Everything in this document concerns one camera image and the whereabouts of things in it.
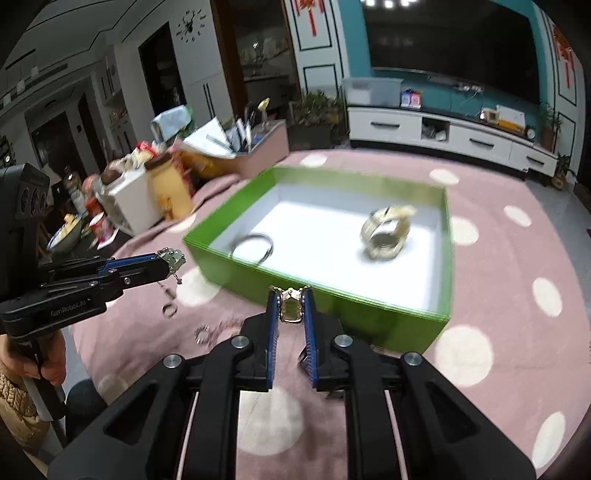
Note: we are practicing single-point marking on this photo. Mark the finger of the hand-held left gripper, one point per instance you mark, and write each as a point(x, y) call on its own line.
point(134, 263)
point(138, 278)

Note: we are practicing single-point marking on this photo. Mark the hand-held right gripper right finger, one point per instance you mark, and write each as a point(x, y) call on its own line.
point(310, 344)

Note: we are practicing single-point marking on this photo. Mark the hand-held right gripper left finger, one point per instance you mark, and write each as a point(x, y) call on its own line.
point(273, 337)

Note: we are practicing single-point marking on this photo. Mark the metal framed pendant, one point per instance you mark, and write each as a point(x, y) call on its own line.
point(292, 320)

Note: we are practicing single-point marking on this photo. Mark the green cardboard box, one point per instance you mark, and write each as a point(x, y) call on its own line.
point(323, 295)

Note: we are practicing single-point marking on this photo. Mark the cream white wrist watch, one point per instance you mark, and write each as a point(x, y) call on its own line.
point(383, 235)

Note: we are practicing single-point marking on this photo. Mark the person's left hand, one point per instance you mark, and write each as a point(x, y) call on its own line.
point(54, 362)

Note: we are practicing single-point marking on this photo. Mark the white carton box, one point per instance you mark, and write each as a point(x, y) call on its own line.
point(131, 203)

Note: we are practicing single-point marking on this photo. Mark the bowl with food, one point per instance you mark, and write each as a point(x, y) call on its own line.
point(67, 235)

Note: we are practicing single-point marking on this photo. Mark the yellow jar with brown lid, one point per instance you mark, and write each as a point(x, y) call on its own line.
point(168, 189)

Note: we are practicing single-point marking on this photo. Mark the white paper sheets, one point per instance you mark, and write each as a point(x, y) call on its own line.
point(210, 138)

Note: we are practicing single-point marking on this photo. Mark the green and white bag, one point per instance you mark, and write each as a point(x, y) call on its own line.
point(173, 122)

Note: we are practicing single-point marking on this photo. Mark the pink desk organizer box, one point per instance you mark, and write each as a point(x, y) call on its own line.
point(268, 147)

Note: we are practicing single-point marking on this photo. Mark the pink polka dot blanket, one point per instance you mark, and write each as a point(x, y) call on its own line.
point(485, 277)

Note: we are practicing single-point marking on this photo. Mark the planter with green plants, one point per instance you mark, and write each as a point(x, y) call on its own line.
point(314, 115)

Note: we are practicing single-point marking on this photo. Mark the white television cabinet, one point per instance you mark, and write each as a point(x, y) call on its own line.
point(392, 127)

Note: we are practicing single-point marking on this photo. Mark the clear plastic storage box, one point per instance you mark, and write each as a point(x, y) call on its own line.
point(371, 92)

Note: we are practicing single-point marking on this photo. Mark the white desk calendar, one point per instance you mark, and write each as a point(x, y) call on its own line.
point(511, 117)

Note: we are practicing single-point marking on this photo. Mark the small potted plant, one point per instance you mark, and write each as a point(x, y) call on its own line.
point(561, 173)

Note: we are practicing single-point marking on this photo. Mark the small alarm clock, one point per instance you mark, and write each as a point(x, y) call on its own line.
point(531, 133)

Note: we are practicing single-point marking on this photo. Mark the tall potted plant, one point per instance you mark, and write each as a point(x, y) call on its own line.
point(549, 129)

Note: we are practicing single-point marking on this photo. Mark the large black television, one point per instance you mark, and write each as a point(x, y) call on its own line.
point(452, 46)

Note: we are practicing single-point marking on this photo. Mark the black deer wall clock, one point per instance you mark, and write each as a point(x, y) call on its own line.
point(190, 25)

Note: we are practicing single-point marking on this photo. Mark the red knot wall ornament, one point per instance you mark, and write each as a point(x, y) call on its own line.
point(564, 50)
point(308, 9)

